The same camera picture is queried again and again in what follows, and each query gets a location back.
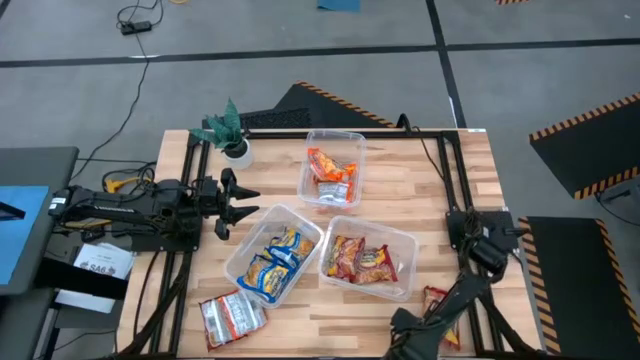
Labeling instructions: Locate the clear plastic bin with label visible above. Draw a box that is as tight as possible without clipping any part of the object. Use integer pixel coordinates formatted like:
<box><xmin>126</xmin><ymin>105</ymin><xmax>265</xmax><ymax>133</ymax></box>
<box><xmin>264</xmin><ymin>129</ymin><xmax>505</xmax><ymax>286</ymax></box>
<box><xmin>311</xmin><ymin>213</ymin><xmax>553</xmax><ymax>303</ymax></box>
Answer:
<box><xmin>223</xmin><ymin>202</ymin><xmax>325</xmax><ymax>309</ymax></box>

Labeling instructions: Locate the white printed paper sheet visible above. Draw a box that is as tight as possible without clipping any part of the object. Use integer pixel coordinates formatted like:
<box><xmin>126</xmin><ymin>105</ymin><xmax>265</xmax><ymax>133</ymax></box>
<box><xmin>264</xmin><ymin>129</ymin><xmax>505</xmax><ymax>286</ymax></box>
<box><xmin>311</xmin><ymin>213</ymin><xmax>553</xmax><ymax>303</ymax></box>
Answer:
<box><xmin>73</xmin><ymin>242</ymin><xmax>136</xmax><ymax>280</ymax></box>

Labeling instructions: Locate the grey stand foot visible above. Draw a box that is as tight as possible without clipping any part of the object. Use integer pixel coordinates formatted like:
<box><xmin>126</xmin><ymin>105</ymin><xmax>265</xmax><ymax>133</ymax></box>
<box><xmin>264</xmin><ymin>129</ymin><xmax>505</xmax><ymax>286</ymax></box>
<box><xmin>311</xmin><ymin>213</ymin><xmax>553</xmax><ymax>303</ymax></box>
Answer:
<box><xmin>594</xmin><ymin>177</ymin><xmax>640</xmax><ymax>204</ymax></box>

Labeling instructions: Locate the black mat with hazard stripes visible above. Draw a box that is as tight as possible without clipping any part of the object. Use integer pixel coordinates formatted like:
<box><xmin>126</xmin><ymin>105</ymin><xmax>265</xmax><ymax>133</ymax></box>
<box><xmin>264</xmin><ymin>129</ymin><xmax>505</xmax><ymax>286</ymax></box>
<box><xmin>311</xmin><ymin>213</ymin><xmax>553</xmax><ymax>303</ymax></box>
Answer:
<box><xmin>517</xmin><ymin>217</ymin><xmax>640</xmax><ymax>360</ymax></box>
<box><xmin>528</xmin><ymin>93</ymin><xmax>640</xmax><ymax>201</ymax></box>

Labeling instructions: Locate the looped black cable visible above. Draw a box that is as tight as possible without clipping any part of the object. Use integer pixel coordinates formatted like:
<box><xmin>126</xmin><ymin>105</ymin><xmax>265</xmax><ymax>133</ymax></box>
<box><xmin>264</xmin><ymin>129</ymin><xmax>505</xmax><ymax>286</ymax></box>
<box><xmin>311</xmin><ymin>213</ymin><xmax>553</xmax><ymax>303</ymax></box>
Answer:
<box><xmin>116</xmin><ymin>0</ymin><xmax>165</xmax><ymax>26</ymax></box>

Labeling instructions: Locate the red Maruchan noodle pack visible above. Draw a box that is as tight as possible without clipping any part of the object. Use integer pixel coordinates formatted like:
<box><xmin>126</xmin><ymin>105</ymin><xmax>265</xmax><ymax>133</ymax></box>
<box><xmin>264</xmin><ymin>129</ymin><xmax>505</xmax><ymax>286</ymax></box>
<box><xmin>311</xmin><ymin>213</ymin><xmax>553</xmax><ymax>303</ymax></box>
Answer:
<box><xmin>198</xmin><ymin>288</ymin><xmax>269</xmax><ymax>351</ymax></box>
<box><xmin>352</xmin><ymin>243</ymin><xmax>400</xmax><ymax>286</ymax></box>
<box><xmin>326</xmin><ymin>234</ymin><xmax>366</xmax><ymax>281</ymax></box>

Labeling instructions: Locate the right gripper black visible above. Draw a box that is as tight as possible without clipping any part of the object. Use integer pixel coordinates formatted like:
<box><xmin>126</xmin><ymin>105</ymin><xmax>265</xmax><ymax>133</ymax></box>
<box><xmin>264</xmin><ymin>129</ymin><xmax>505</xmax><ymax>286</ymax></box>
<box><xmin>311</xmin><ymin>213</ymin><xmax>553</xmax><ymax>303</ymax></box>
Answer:
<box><xmin>381</xmin><ymin>305</ymin><xmax>454</xmax><ymax>360</ymax></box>

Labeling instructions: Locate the long black floor cable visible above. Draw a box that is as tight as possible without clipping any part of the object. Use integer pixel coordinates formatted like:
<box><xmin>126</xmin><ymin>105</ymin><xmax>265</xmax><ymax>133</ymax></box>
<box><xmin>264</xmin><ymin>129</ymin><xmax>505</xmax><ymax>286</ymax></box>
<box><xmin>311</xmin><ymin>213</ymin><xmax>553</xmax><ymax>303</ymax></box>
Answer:
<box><xmin>69</xmin><ymin>33</ymin><xmax>151</xmax><ymax>181</ymax></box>

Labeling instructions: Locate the orange Maruchan noodle pack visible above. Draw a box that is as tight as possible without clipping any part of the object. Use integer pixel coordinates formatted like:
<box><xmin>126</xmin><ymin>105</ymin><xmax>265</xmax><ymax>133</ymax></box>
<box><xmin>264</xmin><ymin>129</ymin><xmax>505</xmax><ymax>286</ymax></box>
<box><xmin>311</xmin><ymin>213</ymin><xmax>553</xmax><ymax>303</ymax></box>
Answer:
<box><xmin>316</xmin><ymin>178</ymin><xmax>355</xmax><ymax>205</ymax></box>
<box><xmin>306</xmin><ymin>147</ymin><xmax>359</xmax><ymax>185</ymax></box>
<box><xmin>422</xmin><ymin>285</ymin><xmax>462</xmax><ymax>351</ymax></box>

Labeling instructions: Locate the black ramp with hazard stripes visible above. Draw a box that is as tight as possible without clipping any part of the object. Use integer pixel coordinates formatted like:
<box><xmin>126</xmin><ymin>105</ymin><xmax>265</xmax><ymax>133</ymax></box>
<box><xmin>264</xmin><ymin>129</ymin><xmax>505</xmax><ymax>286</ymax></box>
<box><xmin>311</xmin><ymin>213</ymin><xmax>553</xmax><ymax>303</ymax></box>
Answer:
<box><xmin>202</xmin><ymin>81</ymin><xmax>396</xmax><ymax>131</ymax></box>

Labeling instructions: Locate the yellow plug with cable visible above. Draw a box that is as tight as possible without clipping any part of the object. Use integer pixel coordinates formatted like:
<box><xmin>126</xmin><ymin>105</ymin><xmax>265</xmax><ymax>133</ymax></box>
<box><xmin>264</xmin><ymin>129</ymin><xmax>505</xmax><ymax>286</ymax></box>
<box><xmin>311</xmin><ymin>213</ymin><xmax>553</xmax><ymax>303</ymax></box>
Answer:
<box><xmin>103</xmin><ymin>174</ymin><xmax>154</xmax><ymax>196</ymax></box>

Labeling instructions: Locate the blue floor mat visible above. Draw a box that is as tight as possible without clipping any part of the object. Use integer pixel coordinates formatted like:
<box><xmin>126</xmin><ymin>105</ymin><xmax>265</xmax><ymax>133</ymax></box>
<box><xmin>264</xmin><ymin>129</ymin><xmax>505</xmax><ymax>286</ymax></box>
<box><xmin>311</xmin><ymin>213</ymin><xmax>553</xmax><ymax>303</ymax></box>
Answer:
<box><xmin>317</xmin><ymin>0</ymin><xmax>362</xmax><ymax>14</ymax></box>

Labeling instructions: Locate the black bar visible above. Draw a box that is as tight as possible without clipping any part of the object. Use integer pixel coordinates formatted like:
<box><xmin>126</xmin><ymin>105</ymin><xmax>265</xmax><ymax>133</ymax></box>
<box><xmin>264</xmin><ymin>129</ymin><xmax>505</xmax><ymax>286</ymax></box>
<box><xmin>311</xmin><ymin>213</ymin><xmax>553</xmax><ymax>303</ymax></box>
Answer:
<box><xmin>0</xmin><ymin>201</ymin><xmax>26</xmax><ymax>221</ymax></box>

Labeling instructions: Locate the green plant in white pot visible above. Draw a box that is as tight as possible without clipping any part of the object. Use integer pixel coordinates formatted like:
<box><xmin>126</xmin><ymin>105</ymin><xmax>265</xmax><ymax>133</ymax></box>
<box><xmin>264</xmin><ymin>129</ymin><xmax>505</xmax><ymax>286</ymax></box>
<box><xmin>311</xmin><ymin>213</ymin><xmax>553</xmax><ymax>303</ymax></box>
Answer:
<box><xmin>188</xmin><ymin>97</ymin><xmax>255</xmax><ymax>171</ymax></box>

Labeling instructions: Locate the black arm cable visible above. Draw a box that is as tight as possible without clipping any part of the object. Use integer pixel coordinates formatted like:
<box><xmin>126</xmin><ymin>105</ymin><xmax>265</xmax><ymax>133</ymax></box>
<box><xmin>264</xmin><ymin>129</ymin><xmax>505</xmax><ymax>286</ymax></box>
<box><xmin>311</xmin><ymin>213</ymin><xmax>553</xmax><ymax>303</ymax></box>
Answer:
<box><xmin>397</xmin><ymin>113</ymin><xmax>451</xmax><ymax>186</ymax></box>

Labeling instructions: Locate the black power adapter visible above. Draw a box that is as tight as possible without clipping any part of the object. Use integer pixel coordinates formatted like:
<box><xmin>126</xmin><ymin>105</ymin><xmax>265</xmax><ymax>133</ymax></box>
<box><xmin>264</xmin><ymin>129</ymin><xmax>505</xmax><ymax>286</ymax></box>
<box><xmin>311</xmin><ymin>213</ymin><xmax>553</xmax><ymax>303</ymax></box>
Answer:
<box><xmin>120</xmin><ymin>20</ymin><xmax>153</xmax><ymax>36</ymax></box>

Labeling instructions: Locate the black aluminium table frame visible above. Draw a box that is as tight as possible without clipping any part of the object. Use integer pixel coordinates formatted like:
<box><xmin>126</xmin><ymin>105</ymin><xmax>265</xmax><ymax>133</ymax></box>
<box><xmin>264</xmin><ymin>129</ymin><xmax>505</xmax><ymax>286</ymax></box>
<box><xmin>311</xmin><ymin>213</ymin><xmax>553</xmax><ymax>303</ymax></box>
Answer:
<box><xmin>117</xmin><ymin>127</ymin><xmax>549</xmax><ymax>360</ymax></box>

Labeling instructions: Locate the blue sheet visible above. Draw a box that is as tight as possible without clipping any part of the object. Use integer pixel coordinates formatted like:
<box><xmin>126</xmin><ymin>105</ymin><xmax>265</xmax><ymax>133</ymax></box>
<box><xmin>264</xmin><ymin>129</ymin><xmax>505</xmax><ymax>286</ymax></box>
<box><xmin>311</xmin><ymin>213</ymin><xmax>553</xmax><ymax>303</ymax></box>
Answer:
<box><xmin>0</xmin><ymin>185</ymin><xmax>50</xmax><ymax>286</ymax></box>

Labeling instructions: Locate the grey desk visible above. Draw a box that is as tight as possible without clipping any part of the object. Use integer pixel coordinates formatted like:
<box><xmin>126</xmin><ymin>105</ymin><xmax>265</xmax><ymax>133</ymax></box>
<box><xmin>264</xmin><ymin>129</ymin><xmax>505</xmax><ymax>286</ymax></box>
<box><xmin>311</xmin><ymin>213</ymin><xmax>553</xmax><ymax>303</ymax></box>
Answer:
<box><xmin>0</xmin><ymin>146</ymin><xmax>80</xmax><ymax>297</ymax></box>

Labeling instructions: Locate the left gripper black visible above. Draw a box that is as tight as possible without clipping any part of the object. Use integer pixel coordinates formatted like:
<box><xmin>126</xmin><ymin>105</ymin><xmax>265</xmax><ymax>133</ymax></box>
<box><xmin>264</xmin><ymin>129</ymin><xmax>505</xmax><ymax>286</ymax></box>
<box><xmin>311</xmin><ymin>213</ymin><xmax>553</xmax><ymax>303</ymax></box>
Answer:
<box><xmin>199</xmin><ymin>167</ymin><xmax>262</xmax><ymax>242</ymax></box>

